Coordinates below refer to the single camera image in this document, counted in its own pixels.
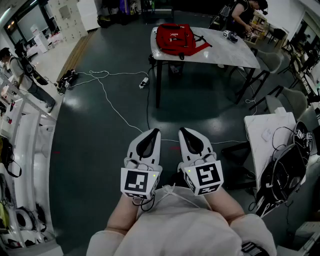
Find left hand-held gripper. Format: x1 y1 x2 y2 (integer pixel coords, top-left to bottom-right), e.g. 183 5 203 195
120 128 163 201

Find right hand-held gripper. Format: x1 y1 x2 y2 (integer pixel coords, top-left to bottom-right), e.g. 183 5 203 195
177 127 225 196

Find red backpack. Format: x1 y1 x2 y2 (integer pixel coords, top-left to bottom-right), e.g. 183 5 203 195
155 23 213 61

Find person's right forearm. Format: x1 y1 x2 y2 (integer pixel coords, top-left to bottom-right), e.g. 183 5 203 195
207 186 246 226

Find person's left forearm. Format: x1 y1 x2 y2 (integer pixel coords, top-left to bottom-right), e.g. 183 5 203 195
104 193 141 232

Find small white table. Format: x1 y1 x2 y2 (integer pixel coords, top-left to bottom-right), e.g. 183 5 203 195
244 112 297 191

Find person's white shirt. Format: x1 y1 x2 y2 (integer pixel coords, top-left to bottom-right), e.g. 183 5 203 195
86 184 277 256

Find grey marble table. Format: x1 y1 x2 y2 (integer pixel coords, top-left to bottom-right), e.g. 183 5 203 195
150 26 261 109

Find black gear pile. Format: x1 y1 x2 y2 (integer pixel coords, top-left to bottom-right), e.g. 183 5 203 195
56 69 79 95

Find spare hand-held gripper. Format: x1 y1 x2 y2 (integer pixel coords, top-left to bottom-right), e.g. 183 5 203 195
222 29 238 43

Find white metal shelf rack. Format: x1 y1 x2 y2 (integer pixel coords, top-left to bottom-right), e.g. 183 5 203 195
0 72 58 251

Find white round device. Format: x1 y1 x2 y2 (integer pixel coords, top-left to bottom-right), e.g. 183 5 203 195
14 206 35 231

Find white lockers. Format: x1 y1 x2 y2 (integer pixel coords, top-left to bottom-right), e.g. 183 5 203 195
47 0 88 43

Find black floor cable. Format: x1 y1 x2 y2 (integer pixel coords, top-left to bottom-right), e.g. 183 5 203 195
145 59 161 131

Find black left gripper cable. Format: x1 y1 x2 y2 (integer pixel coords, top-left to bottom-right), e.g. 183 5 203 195
131 193 156 212

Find white floor cable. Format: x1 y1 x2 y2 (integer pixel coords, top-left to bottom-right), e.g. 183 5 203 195
69 69 251 146

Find black chest strap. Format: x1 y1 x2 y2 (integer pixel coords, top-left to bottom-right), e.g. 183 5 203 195
241 241 270 256

